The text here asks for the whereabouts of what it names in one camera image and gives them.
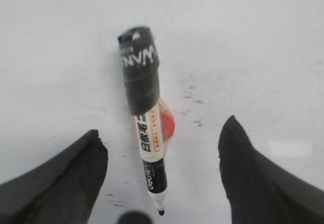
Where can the white whiteboard with aluminium frame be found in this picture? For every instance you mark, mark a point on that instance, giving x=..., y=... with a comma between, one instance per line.
x=258, y=60

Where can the white whiteboard marker black-taped end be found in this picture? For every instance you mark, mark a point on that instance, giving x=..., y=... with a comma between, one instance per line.
x=140, y=64

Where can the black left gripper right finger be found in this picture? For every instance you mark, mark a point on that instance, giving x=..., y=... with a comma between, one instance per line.
x=260, y=191

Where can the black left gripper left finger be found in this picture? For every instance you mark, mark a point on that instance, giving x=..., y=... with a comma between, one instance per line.
x=62, y=190

